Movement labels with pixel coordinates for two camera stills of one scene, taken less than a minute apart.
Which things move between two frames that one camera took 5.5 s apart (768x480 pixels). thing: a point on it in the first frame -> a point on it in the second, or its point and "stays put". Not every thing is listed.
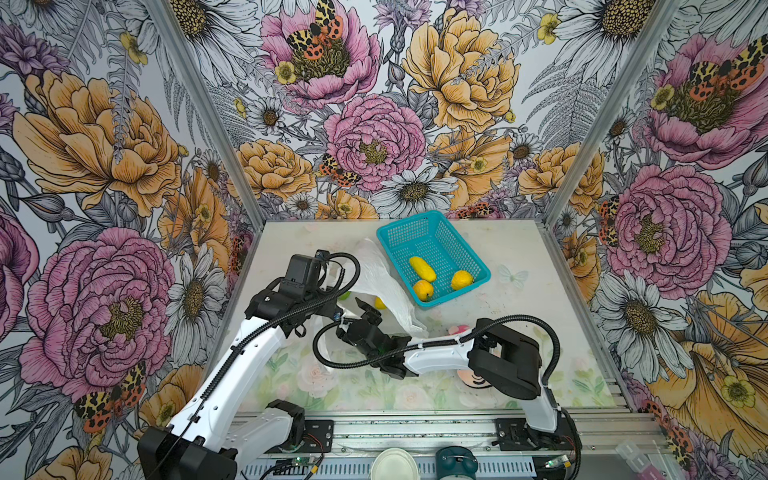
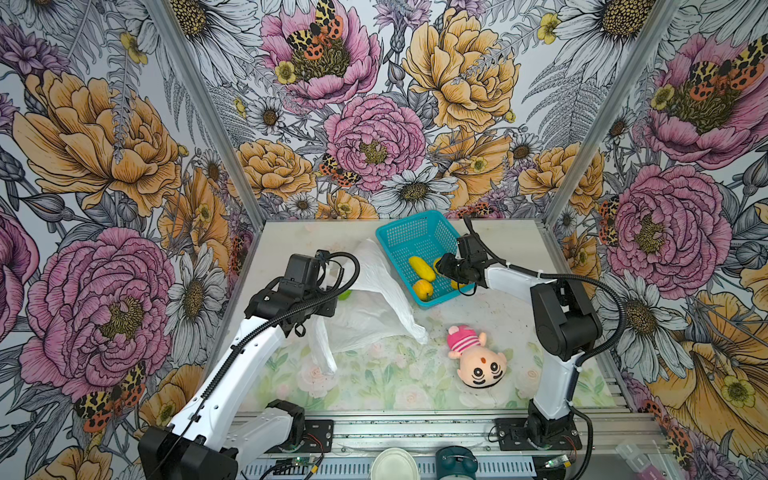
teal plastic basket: (431, 237) stays put
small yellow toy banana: (423, 268) stays put
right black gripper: (371, 313) -> (445, 266)
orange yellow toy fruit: (423, 289) stays put
